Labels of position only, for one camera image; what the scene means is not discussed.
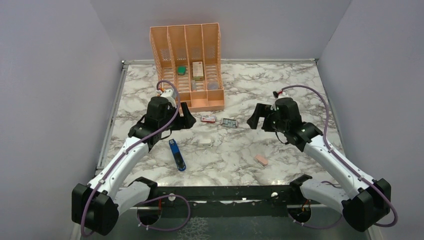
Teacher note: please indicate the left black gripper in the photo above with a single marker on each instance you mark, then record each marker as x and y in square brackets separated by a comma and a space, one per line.
[185, 121]

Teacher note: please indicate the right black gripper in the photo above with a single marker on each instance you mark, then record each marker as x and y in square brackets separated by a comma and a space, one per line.
[262, 110]

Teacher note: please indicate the red white staple box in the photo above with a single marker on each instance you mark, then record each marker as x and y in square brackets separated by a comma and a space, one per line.
[208, 118]

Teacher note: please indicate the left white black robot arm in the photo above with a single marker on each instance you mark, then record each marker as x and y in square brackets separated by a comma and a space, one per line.
[140, 141]

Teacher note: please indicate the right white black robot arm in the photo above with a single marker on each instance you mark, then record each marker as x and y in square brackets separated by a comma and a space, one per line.
[310, 140]

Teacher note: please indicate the blue stapler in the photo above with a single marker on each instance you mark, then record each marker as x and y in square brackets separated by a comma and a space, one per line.
[178, 158]

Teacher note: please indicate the green object in organizer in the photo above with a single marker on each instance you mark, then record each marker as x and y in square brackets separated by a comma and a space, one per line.
[181, 70]

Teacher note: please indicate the white green box in organizer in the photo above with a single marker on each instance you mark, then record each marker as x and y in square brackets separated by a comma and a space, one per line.
[198, 71]

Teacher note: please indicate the clear round lid in organizer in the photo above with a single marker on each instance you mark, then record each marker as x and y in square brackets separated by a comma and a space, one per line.
[213, 85]

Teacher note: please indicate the orange plastic desk organizer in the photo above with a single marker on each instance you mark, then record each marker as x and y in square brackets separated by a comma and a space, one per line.
[181, 45]

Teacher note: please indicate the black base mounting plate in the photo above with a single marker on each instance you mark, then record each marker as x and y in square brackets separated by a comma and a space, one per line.
[225, 201]

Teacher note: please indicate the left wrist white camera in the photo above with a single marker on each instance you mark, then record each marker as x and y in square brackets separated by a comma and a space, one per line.
[170, 95]

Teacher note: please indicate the wrist white camera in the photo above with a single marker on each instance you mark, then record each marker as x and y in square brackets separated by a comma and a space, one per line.
[281, 96]
[170, 95]

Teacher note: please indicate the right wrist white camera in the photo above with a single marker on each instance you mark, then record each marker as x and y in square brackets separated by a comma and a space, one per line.
[281, 96]

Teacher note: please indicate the aluminium frame rail front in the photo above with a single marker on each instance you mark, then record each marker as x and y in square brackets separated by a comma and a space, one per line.
[127, 197]

